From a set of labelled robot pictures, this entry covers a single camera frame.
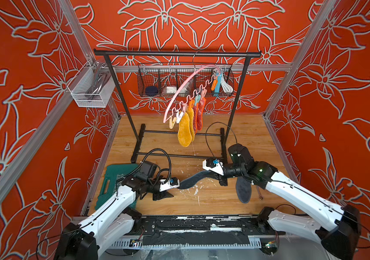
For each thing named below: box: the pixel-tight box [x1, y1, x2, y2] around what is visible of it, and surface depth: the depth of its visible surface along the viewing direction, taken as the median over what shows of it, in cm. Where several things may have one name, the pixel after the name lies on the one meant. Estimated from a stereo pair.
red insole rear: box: [196, 97, 207, 131], surface depth 85 cm
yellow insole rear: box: [186, 107, 196, 142], surface depth 77 cm
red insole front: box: [192, 103, 198, 135], surface depth 81 cm
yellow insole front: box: [177, 112, 193, 148], surface depth 83 cm
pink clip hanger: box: [162, 65, 223, 129], surface depth 72 cm
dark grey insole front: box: [235, 176, 253, 204], surface depth 85 cm
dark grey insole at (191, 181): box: [177, 170, 220, 190], surface depth 72 cm
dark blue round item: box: [144, 85, 159, 96], surface depth 101 cm
